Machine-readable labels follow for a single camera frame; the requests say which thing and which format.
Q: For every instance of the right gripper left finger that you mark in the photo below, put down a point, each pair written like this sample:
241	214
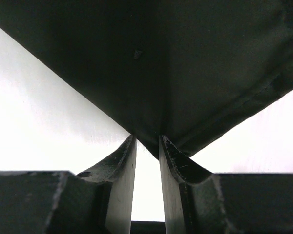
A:
95	201

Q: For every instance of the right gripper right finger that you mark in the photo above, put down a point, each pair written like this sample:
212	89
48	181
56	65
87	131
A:
197	201

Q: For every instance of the black printed t-shirt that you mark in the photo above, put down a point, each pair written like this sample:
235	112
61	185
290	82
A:
187	69

